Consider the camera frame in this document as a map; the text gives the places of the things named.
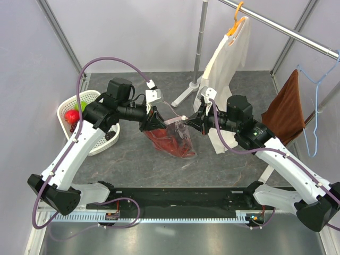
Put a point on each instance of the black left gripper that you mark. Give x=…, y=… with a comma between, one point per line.
x=151, y=122

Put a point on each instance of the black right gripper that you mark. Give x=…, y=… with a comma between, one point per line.
x=200, y=121

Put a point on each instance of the clear zip top bag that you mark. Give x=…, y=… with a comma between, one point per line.
x=177, y=118

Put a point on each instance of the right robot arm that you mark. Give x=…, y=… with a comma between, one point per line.
x=315, y=201

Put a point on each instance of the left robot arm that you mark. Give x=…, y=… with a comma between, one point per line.
x=54, y=185

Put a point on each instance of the metal clothes rack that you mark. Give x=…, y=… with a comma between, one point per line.
x=261, y=75

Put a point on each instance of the dark chocolate piece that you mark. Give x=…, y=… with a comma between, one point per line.
x=110, y=135

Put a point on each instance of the white t-shirt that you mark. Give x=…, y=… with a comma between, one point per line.
x=230, y=55

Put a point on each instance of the dark purple grape bunch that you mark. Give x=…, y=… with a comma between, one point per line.
x=73, y=126

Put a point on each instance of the red apple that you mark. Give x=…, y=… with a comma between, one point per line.
x=72, y=116

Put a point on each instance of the brown towel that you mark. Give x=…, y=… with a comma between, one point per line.
x=284, y=115

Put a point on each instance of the white perforated plastic basket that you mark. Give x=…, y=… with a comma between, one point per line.
x=69, y=104

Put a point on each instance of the orange clothes hanger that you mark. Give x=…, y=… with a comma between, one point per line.
x=236, y=21

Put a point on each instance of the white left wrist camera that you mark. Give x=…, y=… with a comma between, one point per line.
x=153, y=94

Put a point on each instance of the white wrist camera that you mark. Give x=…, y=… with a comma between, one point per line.
x=207, y=93
x=153, y=94

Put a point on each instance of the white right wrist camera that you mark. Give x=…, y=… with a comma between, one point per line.
x=207, y=93

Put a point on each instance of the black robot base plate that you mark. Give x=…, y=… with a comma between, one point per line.
x=188, y=202

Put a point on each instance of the slotted cable duct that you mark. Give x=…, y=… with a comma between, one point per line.
x=104, y=217

